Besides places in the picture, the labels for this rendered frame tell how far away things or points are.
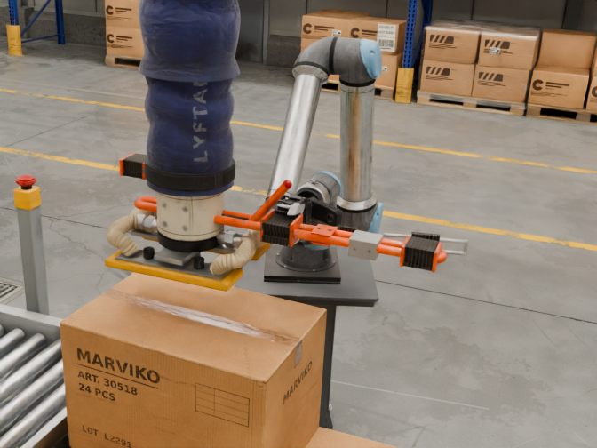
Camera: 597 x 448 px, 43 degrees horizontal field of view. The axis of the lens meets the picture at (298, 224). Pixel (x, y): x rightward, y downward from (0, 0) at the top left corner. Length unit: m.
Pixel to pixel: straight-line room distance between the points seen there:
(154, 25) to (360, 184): 1.08
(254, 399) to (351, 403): 1.58
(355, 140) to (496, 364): 1.71
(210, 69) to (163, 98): 0.13
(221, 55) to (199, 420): 0.89
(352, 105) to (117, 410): 1.15
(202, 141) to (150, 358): 0.56
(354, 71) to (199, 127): 0.74
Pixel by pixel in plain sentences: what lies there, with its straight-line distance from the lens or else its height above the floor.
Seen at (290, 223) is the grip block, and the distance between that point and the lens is 1.87.
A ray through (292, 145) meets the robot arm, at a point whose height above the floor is 1.32.
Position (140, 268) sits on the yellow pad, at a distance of 1.94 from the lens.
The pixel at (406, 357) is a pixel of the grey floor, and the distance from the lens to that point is 3.78.
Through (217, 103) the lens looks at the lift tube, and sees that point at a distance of 1.81.
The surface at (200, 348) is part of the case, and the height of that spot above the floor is 0.94.
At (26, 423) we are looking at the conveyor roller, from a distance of 2.43.
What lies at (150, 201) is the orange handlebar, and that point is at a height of 1.24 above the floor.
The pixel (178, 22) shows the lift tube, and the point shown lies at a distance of 1.74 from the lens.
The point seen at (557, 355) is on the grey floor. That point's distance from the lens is 4.04.
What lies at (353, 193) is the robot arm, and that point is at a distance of 2.60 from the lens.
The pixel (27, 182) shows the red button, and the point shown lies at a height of 1.03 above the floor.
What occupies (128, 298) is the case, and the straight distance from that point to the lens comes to 2.19.
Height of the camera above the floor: 1.96
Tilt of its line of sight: 22 degrees down
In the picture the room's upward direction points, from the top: 3 degrees clockwise
